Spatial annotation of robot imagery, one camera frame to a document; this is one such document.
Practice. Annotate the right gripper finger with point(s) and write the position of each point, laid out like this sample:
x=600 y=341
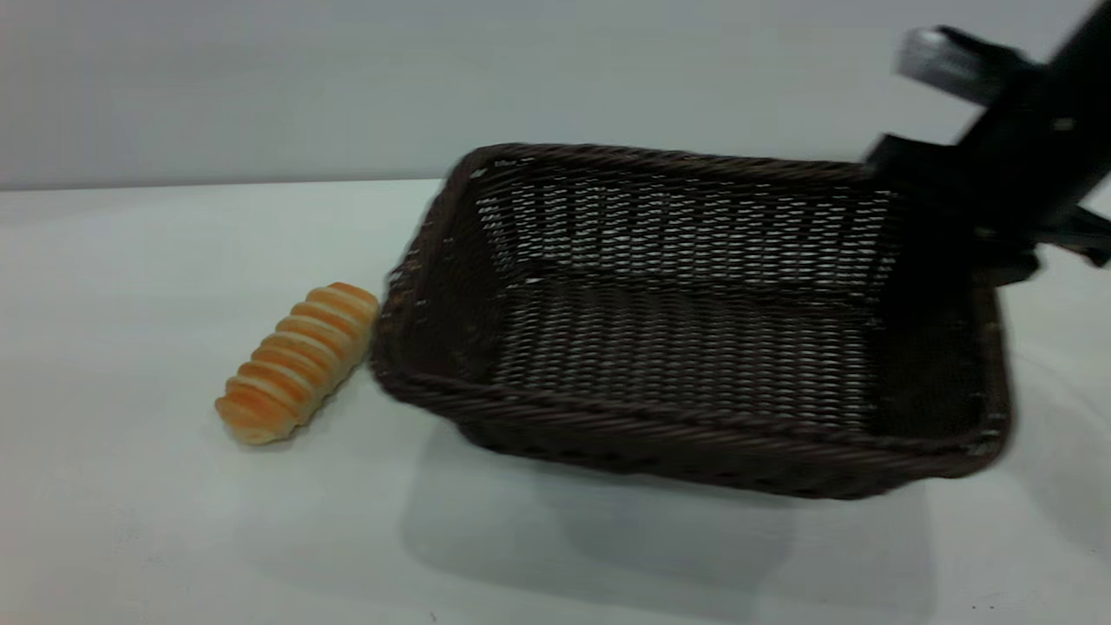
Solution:
x=1011 y=260
x=937 y=243

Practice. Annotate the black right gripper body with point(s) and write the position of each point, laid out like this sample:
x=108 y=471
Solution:
x=1007 y=174

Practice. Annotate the black woven wicker basket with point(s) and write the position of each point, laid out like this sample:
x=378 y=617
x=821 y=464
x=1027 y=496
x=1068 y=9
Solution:
x=451 y=347

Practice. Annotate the striped orange bread roll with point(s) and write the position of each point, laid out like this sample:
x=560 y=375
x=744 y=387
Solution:
x=299 y=360

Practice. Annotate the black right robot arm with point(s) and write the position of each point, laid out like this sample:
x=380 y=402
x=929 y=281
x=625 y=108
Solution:
x=1081 y=78

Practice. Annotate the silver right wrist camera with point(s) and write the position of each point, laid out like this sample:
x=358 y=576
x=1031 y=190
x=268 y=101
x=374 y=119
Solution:
x=936 y=57

